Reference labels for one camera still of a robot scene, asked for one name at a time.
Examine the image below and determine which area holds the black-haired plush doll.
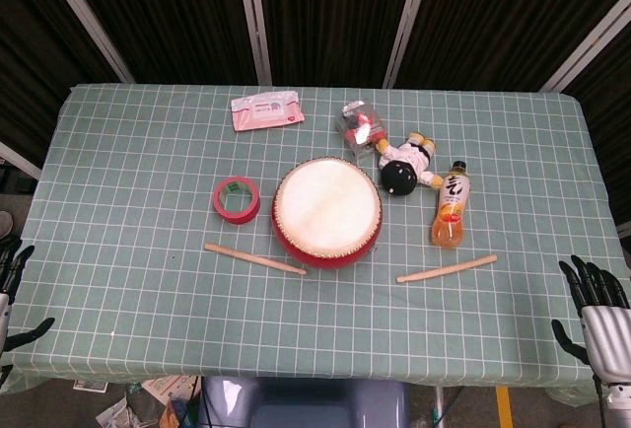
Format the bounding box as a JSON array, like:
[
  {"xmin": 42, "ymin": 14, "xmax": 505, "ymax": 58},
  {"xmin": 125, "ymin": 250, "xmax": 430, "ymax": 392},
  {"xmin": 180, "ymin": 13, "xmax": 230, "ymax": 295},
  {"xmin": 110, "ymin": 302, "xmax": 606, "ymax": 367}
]
[{"xmin": 377, "ymin": 131, "xmax": 444, "ymax": 197}]

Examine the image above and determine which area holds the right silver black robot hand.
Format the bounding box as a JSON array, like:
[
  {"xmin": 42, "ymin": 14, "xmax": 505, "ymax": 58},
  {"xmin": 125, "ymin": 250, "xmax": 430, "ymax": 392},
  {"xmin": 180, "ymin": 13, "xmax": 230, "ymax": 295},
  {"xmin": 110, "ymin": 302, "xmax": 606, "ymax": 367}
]
[{"xmin": 550, "ymin": 253, "xmax": 631, "ymax": 385}]

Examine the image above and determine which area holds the red and white drum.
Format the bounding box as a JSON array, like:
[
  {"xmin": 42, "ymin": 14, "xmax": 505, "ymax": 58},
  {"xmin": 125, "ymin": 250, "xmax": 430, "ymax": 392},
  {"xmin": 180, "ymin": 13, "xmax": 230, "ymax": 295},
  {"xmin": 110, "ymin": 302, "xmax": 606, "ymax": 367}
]
[{"xmin": 270, "ymin": 155, "xmax": 385, "ymax": 270}]

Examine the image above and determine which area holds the red tape roll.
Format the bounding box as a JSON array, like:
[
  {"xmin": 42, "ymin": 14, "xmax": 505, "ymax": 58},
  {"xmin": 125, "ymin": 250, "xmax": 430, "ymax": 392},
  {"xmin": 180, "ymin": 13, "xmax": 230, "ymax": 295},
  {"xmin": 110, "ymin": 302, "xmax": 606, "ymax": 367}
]
[{"xmin": 212, "ymin": 176, "xmax": 261, "ymax": 226}]

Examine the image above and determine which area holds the pink wet wipes pack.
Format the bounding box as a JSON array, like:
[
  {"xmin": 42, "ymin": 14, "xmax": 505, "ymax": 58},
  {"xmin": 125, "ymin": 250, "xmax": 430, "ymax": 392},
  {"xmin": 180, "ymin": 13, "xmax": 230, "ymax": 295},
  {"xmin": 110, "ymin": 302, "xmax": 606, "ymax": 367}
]
[{"xmin": 230, "ymin": 89, "xmax": 306, "ymax": 133}]

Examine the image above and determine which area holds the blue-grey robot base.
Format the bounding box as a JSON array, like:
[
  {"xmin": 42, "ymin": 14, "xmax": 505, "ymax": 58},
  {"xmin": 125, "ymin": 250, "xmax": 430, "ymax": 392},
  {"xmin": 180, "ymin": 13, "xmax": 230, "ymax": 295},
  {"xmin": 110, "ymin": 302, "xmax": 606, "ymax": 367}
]
[{"xmin": 196, "ymin": 376, "xmax": 413, "ymax": 428}]

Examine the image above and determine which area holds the dark brown curtain panel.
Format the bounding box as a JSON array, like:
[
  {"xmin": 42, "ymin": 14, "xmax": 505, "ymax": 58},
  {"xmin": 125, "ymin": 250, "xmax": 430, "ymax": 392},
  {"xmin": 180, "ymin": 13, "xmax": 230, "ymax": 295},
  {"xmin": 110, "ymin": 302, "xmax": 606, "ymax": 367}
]
[
  {"xmin": 561, "ymin": 28, "xmax": 631, "ymax": 222},
  {"xmin": 58, "ymin": 0, "xmax": 260, "ymax": 85},
  {"xmin": 393, "ymin": 0, "xmax": 631, "ymax": 90},
  {"xmin": 0, "ymin": 0, "xmax": 122, "ymax": 163},
  {"xmin": 255, "ymin": 0, "xmax": 420, "ymax": 88}
]

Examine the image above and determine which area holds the crumpled white plastic bag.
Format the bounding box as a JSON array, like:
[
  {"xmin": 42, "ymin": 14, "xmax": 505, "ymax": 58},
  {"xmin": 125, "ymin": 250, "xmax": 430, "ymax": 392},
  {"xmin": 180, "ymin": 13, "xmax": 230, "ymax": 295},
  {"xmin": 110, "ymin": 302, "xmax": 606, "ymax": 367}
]
[{"xmin": 96, "ymin": 397, "xmax": 130, "ymax": 428}]

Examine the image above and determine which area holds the white paper leaflet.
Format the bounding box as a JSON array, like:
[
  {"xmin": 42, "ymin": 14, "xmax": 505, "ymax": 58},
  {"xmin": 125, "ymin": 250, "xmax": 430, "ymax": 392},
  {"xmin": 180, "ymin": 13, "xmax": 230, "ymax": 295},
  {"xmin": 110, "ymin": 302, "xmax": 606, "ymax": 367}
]
[{"xmin": 141, "ymin": 376, "xmax": 199, "ymax": 405}]

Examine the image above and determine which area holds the wooden drumstick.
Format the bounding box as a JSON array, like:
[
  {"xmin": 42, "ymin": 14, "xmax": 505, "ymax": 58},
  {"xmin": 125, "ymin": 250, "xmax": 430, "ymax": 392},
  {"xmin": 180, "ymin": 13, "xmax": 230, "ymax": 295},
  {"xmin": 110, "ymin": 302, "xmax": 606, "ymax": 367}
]
[
  {"xmin": 204, "ymin": 243, "xmax": 308, "ymax": 276},
  {"xmin": 395, "ymin": 253, "xmax": 498, "ymax": 285}
]

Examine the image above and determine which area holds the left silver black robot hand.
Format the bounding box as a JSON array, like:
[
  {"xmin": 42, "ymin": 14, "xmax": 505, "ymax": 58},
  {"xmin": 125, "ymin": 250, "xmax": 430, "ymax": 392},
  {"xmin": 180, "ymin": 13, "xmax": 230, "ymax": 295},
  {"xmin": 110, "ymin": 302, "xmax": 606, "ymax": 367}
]
[{"xmin": 0, "ymin": 238, "xmax": 55, "ymax": 355}]

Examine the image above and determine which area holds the clear plastic toy box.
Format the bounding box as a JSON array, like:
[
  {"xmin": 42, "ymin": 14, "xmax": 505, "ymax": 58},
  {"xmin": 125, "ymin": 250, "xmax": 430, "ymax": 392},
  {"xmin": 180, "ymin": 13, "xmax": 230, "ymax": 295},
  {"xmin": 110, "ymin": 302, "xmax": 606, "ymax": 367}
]
[{"xmin": 335, "ymin": 100, "xmax": 388, "ymax": 158}]

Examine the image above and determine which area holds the green checked tablecloth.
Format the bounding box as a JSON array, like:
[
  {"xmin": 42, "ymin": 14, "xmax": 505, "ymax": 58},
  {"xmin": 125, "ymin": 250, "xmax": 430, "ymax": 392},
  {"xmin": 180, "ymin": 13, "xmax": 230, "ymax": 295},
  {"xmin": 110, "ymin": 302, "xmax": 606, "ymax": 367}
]
[{"xmin": 0, "ymin": 83, "xmax": 631, "ymax": 394}]

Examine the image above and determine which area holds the orange drink bottle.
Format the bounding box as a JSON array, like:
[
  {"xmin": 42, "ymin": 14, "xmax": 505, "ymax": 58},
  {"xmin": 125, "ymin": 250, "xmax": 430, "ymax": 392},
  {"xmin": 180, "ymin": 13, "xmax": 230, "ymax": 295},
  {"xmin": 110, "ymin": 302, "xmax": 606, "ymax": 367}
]
[{"xmin": 430, "ymin": 160, "xmax": 468, "ymax": 250}]

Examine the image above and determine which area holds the orange snack package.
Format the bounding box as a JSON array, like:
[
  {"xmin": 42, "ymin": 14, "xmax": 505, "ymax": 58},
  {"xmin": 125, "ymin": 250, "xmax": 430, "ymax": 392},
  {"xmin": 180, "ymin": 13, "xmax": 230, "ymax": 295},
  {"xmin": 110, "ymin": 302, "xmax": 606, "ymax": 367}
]
[{"xmin": 160, "ymin": 397, "xmax": 187, "ymax": 428}]

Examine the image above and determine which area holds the white table leg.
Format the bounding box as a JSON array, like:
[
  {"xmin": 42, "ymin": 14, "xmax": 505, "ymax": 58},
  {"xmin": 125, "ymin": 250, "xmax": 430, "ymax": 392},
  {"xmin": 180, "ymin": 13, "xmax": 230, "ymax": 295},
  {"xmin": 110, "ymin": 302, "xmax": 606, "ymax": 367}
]
[{"xmin": 432, "ymin": 383, "xmax": 448, "ymax": 428}]

